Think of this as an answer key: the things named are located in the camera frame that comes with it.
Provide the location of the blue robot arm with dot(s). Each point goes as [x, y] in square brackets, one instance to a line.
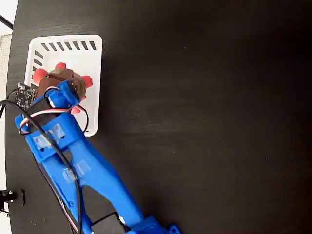
[97, 175]

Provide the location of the bare camera circuit board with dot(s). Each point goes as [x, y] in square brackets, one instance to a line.
[24, 96]

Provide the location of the red turtle toy gold shell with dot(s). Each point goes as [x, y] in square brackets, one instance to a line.
[40, 74]

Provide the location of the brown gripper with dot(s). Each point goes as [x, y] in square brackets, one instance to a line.
[56, 78]

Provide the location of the black table clamp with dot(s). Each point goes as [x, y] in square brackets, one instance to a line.
[14, 197]

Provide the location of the black rod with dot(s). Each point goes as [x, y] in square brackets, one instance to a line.
[6, 22]

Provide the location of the white plastic basket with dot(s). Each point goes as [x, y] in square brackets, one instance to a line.
[73, 56]

